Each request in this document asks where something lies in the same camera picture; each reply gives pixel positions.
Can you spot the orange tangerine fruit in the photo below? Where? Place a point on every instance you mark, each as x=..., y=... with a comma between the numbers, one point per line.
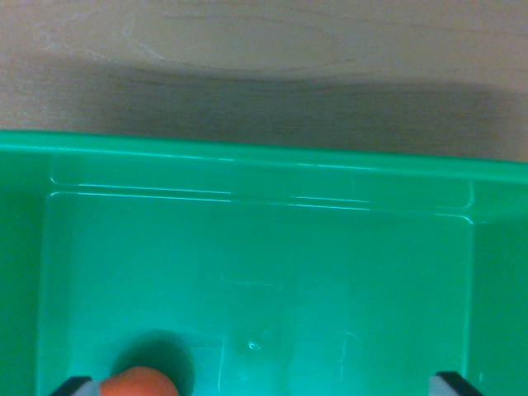
x=139, y=383

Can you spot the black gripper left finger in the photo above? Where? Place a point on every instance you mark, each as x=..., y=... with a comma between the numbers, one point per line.
x=78, y=387

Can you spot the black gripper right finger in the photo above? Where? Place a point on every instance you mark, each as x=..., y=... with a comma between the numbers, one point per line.
x=449, y=385

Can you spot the green plastic bin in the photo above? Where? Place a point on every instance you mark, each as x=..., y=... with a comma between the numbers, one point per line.
x=264, y=255

